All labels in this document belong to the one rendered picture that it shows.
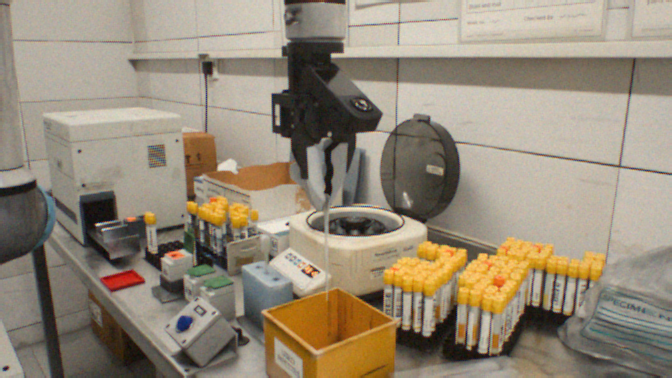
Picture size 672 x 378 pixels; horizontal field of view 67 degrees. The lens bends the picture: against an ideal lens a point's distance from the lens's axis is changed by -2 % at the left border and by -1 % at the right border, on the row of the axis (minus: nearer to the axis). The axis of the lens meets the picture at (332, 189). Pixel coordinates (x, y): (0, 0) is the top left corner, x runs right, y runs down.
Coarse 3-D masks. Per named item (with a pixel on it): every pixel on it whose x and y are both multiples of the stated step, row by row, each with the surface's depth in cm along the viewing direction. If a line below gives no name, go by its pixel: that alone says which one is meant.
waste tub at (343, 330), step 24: (336, 288) 78; (264, 312) 70; (288, 312) 73; (312, 312) 76; (336, 312) 79; (360, 312) 74; (264, 336) 71; (288, 336) 66; (312, 336) 77; (336, 336) 80; (360, 336) 64; (384, 336) 67; (288, 360) 67; (312, 360) 61; (336, 360) 63; (360, 360) 65; (384, 360) 68
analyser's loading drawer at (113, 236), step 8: (96, 224) 116; (104, 224) 117; (112, 224) 119; (120, 224) 120; (88, 232) 121; (96, 232) 117; (104, 232) 113; (112, 232) 114; (120, 232) 116; (96, 240) 116; (104, 240) 114; (112, 240) 109; (120, 240) 110; (128, 240) 112; (136, 240) 113; (112, 248) 110; (120, 248) 111; (128, 248) 112; (136, 248) 113; (112, 256) 110
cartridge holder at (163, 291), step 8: (160, 280) 98; (168, 280) 95; (176, 280) 95; (152, 288) 97; (160, 288) 97; (168, 288) 95; (176, 288) 96; (184, 288) 97; (160, 296) 94; (168, 296) 95; (176, 296) 96
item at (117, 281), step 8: (120, 272) 106; (128, 272) 107; (136, 272) 106; (104, 280) 102; (112, 280) 103; (120, 280) 103; (128, 280) 103; (136, 280) 103; (144, 280) 103; (112, 288) 99; (120, 288) 100
